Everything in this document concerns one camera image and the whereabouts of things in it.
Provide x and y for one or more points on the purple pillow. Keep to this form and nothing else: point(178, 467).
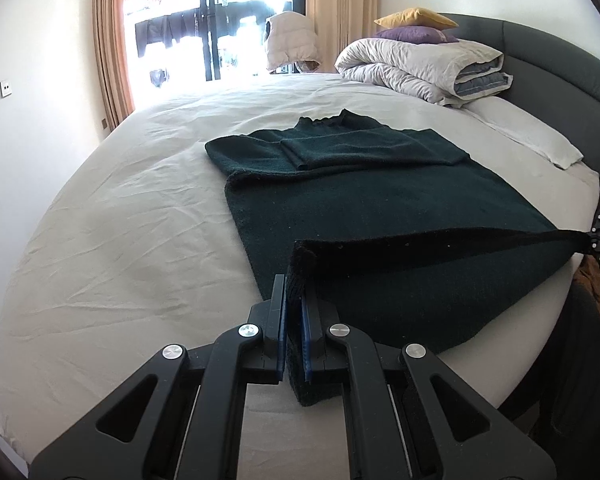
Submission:
point(415, 35)

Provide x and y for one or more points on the dark cloth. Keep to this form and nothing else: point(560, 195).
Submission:
point(580, 360)

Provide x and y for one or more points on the folded white duvet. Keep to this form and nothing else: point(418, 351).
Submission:
point(405, 65)

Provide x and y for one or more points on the white wall switch plate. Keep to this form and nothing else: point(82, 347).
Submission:
point(5, 88)

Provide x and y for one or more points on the yellow pillow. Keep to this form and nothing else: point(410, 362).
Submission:
point(415, 17)

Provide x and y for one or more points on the grey padded headboard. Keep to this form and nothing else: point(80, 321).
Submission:
point(555, 60)

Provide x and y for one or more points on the bed with white sheet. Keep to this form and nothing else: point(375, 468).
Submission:
point(105, 260)

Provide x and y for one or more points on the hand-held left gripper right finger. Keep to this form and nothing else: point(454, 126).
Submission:
point(306, 340)

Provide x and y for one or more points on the dark green knit sweater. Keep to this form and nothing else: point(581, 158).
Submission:
point(380, 210)

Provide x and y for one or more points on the white puffer vest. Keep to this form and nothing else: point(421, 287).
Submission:
point(290, 40)

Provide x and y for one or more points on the dark hanging shirt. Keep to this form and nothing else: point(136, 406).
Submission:
point(155, 35)

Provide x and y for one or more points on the small dark hanging garment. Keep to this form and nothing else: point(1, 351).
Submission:
point(158, 77)

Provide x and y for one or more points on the black framed balcony door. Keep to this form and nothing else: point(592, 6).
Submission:
point(210, 35)

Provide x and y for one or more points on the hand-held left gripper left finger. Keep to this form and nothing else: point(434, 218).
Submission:
point(282, 330)

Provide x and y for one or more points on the flat white pillow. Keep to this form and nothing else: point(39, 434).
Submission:
point(520, 130)

